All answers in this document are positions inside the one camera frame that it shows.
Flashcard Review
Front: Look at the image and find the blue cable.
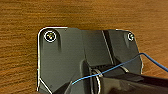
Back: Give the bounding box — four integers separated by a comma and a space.
70, 52, 168, 86

